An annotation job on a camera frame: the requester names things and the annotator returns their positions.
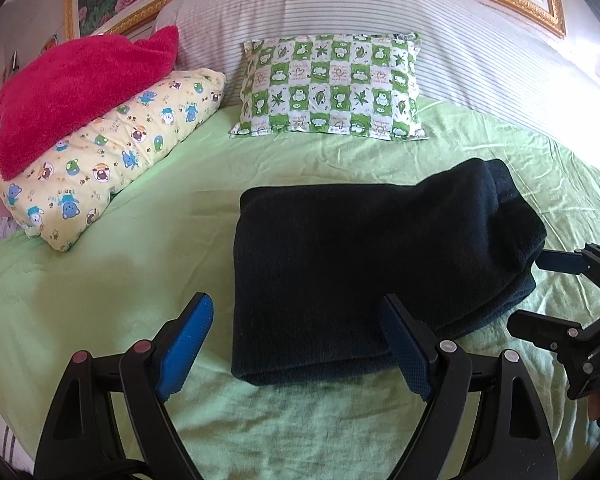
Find light green bed sheet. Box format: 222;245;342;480
0;97;600;477

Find green checkered pillow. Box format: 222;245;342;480
229;32;429;141

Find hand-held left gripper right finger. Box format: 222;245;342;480
379;293;562;480

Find striped white mattress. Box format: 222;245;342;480
0;390;37;477

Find yellow cartoon print pillow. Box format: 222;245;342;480
0;67;228;253

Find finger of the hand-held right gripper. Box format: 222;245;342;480
536;242;600;282
507;309;600;357

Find red fluffy towel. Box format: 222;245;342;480
0;25;180;181

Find dark navy towel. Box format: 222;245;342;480
231;158;548;386

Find white striped headboard cushion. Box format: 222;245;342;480
152;0;600;174

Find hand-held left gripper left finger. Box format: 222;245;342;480
34;292;215;480

